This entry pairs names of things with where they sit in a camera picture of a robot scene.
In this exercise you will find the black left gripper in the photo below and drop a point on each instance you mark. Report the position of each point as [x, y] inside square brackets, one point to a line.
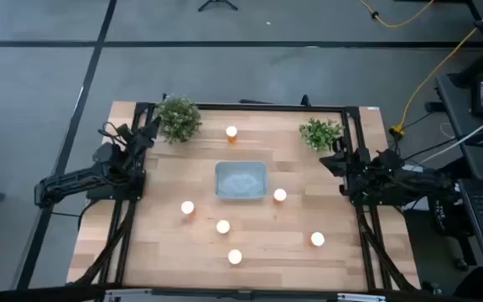
[134, 144]

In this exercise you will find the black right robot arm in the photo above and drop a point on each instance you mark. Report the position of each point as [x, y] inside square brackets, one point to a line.
[417, 184]

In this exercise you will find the grey plastic basket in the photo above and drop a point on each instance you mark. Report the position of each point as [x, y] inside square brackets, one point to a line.
[241, 182]

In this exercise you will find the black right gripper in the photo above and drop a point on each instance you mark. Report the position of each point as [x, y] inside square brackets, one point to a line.
[350, 165]

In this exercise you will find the white ball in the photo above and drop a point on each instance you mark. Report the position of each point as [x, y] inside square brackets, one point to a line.
[223, 226]
[318, 238]

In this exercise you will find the black crossbeam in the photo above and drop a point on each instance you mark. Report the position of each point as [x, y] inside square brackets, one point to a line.
[36, 293]

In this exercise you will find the bushy small-leaf potted plant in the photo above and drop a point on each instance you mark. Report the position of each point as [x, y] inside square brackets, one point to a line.
[178, 119]

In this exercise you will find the broad-leaf plant white pot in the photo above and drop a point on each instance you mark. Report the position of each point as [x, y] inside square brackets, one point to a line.
[319, 134]

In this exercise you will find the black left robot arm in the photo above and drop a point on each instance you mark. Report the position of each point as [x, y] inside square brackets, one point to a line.
[69, 182]

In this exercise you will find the dark grey side desk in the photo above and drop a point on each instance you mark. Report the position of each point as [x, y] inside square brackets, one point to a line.
[455, 109]

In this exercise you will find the black metal table frame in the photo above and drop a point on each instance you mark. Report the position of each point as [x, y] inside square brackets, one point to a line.
[266, 107]

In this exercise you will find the black desk base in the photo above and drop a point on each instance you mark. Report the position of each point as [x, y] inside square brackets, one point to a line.
[482, 60]

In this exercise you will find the silver metal bracket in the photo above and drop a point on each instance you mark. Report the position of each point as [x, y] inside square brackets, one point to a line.
[128, 295]
[361, 298]

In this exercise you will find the black bag white lettering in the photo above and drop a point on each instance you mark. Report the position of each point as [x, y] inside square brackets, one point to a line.
[443, 218]

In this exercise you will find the black tripod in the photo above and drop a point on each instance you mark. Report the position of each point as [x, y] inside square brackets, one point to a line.
[217, 1]

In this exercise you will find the black caster wheel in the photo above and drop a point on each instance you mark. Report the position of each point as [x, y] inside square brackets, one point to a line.
[460, 264]

